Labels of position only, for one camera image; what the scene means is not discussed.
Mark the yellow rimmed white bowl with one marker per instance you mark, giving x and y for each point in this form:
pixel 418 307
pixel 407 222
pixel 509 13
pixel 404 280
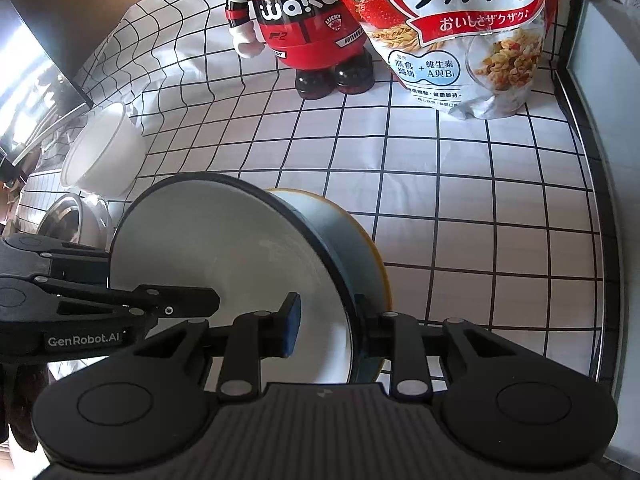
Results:
pixel 361 264

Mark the blue enamel bowl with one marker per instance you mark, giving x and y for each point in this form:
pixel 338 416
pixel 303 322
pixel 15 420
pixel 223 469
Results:
pixel 252 249

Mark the stainless steel bowl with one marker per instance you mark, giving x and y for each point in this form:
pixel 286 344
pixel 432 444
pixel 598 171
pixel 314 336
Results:
pixel 79 220

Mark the black gloved left hand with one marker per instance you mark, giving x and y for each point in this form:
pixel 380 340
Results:
pixel 21 384

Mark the white checkered tablecloth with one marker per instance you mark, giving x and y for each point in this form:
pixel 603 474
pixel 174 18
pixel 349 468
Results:
pixel 494 220

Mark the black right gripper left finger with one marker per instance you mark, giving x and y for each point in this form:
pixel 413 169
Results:
pixel 147 403

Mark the white printed paper bowl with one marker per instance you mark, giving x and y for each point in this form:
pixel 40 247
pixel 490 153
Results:
pixel 107 155

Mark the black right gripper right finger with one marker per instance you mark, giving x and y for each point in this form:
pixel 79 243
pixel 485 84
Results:
pixel 497 400

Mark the red Calbee cereal bag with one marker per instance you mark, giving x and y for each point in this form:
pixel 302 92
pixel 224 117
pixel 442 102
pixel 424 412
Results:
pixel 466 58

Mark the red panda robot figurine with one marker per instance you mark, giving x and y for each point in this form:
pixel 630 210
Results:
pixel 319 39

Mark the white glass PC case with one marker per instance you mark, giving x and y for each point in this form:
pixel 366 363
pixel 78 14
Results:
pixel 596 50

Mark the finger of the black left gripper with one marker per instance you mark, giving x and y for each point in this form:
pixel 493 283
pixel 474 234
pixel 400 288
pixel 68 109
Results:
pixel 26 256
pixel 56 306

